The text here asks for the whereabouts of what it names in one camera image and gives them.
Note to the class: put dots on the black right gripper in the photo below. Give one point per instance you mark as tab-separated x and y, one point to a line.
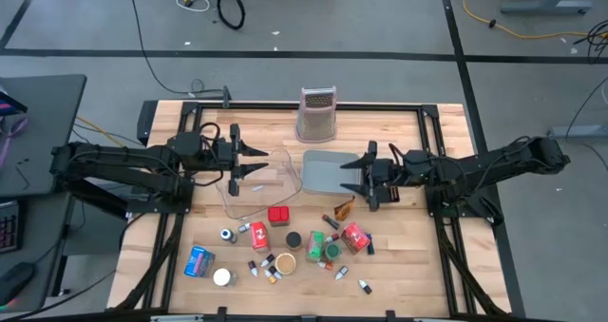
387	172

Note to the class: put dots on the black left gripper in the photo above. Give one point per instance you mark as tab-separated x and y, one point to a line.
223	156

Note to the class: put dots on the orange taco seasoning packet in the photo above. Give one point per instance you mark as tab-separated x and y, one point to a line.
343	210

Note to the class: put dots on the black bottle red cap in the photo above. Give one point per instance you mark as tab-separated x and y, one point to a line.
331	222

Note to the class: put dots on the red Froot Loops cereal box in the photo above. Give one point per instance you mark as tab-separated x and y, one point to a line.
354	237
260	236

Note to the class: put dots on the patterned paprika tin red lid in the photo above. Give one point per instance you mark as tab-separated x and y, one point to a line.
278	215

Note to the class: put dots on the red dropper bottle white cap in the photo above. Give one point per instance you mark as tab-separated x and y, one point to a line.
332	238

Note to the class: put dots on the black dropper bottle white cap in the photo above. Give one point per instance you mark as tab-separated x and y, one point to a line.
253	268
268	260
244	227
274	270
366	288

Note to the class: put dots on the blue food colouring bottle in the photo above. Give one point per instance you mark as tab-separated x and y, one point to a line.
228	235

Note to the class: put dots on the green oregano glass jar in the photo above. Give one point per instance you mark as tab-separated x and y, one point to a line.
332	251

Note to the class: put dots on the green Apple Jacks cereal box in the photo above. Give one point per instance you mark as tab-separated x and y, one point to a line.
315	246

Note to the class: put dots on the black round cap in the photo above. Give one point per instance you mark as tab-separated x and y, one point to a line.
293	240

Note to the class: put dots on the orange dropper bottle white cap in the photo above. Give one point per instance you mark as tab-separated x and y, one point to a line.
328	265
271	279

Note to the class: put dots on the furikake seasoning jar gold lid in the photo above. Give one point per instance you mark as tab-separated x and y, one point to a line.
285	263

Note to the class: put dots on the blue Rice Krispies cereal box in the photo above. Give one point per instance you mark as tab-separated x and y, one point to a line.
199	261

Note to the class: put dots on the white-lidded spice jar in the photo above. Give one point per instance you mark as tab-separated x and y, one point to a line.
222	277

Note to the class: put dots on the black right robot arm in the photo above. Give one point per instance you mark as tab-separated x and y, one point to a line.
475	170

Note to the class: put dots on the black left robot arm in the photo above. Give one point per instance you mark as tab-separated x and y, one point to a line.
119	158

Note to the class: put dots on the grey plastic bin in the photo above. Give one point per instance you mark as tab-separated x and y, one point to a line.
323	172

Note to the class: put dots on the clear plastic bin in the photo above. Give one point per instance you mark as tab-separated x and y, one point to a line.
285	179

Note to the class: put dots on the grey desk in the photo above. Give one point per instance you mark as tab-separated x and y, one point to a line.
47	122

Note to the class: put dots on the dark side table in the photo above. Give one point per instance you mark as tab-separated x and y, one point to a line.
43	246

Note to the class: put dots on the grey desk foot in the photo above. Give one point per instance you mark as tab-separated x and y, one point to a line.
579	131

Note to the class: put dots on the black monitor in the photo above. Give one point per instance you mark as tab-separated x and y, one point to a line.
7	106

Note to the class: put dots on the black keyboard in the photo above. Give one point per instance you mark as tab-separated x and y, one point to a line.
8	227

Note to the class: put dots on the black computer mouse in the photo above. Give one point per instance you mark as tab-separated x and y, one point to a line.
16	281

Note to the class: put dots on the black aluminium table frame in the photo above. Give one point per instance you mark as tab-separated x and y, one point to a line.
309	106

